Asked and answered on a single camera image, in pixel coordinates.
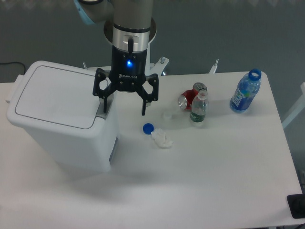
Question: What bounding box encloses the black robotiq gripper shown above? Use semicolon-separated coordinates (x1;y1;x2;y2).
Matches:
92;45;160;116

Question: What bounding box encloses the white push-button trash can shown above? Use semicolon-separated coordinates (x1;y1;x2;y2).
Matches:
7;61;119;172

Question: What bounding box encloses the crushed red soda can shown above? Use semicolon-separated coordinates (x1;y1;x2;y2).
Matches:
178;82;207;110

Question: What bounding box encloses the blue bottle cap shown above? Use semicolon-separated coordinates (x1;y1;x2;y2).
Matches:
142;123;154;135

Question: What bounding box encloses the crumpled white tissue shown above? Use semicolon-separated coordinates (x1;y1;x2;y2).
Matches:
151;128;173;149

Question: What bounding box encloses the clear green-label bottle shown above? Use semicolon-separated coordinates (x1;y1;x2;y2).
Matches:
190;89;208;124

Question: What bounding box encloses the blue plastic water bottle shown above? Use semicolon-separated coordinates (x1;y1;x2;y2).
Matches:
230;68;262;113

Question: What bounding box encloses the black device at edge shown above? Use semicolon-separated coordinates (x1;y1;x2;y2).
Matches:
287;194;305;219

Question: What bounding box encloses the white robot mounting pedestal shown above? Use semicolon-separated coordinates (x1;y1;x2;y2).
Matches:
82;42;170;77

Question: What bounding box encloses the black floor cable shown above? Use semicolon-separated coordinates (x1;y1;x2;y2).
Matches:
0;62;26;73

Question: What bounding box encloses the white frame at right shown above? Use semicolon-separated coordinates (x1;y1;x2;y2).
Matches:
282;83;305;129

